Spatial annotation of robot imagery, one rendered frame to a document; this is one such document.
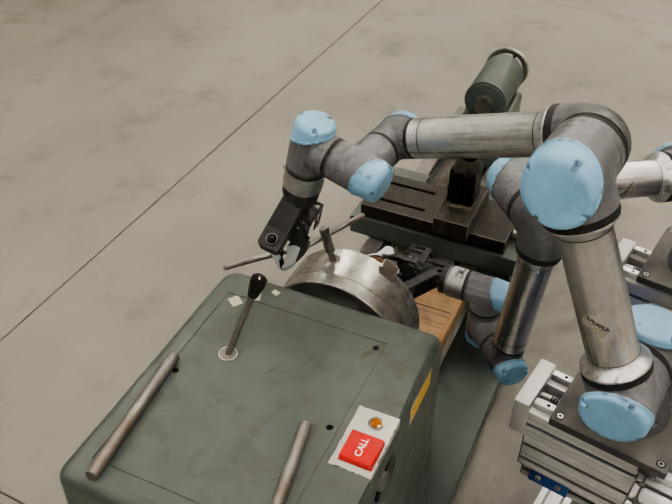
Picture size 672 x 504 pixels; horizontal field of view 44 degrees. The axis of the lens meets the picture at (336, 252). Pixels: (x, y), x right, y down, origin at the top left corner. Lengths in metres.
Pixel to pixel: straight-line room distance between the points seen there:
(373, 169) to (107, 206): 2.85
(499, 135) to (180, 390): 0.71
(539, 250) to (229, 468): 0.75
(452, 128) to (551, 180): 0.30
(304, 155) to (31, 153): 3.32
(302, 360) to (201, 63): 3.95
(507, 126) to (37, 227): 3.04
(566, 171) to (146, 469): 0.81
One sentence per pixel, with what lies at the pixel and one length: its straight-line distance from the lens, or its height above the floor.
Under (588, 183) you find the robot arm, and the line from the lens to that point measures 1.20.
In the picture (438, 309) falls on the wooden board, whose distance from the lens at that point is 2.22.
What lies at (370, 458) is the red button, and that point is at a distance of 1.41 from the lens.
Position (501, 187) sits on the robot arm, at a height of 1.39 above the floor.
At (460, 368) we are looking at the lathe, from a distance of 2.55.
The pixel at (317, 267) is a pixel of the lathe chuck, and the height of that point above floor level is 1.23.
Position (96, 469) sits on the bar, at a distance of 1.43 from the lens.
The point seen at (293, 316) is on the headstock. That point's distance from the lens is 1.65.
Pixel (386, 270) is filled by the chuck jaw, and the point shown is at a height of 1.21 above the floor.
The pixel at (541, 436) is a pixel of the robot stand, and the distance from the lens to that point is 1.76.
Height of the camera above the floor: 2.40
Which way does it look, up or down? 40 degrees down
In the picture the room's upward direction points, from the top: straight up
